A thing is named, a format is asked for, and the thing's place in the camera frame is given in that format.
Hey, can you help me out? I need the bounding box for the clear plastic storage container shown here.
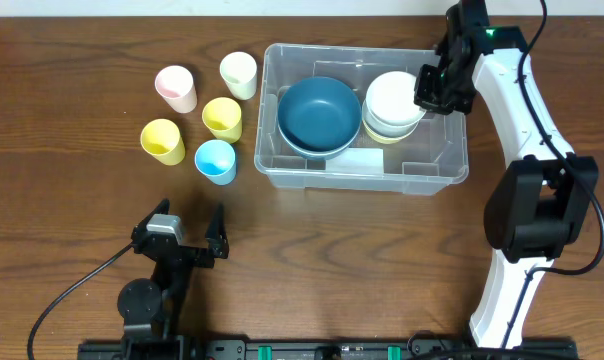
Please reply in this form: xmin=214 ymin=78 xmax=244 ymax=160
xmin=254 ymin=43 xmax=470 ymax=195

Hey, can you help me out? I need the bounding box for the left black cable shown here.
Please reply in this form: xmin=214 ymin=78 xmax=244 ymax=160
xmin=26 ymin=242 xmax=136 ymax=360

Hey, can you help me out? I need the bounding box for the yellow cup near container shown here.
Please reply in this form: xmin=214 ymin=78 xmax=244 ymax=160
xmin=202 ymin=97 xmax=242 ymax=144

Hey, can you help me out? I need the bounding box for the light blue plastic cup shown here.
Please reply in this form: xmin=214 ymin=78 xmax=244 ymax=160
xmin=194 ymin=139 xmax=237 ymax=186

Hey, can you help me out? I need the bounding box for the yellow cup far left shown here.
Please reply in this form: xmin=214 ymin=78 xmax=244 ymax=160
xmin=140 ymin=119 xmax=186 ymax=166

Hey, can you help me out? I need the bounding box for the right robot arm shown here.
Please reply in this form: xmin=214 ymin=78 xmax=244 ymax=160
xmin=414 ymin=0 xmax=604 ymax=358

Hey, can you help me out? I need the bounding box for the white small bowl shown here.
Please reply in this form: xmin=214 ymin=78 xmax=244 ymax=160
xmin=366 ymin=71 xmax=426 ymax=126

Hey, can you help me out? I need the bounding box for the grey small bowl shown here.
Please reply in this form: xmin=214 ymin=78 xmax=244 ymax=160
xmin=362 ymin=102 xmax=426 ymax=138

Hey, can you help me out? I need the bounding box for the large dark blue bowl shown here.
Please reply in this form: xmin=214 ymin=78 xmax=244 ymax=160
xmin=279 ymin=132 xmax=359 ymax=162

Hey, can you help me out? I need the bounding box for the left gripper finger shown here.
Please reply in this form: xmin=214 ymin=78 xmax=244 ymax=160
xmin=132 ymin=198 xmax=170 ymax=235
xmin=205 ymin=204 xmax=229 ymax=259

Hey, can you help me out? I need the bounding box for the white label on container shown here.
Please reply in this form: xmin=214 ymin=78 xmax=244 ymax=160
xmin=325 ymin=148 xmax=384 ymax=175

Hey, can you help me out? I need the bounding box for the pink plastic cup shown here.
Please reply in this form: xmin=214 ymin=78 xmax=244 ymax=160
xmin=154 ymin=65 xmax=197 ymax=114

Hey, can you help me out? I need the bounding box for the yellow small bowl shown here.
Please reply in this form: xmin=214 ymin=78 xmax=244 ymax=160
xmin=363 ymin=122 xmax=413 ymax=145

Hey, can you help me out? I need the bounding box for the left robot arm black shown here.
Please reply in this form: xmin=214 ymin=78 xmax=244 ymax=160
xmin=117 ymin=199 xmax=229 ymax=340

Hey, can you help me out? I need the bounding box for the cream plastic cup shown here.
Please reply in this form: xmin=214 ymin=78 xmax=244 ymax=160
xmin=219 ymin=52 xmax=258 ymax=100

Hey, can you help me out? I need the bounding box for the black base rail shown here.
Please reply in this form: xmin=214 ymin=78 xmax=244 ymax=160
xmin=77 ymin=335 xmax=579 ymax=360

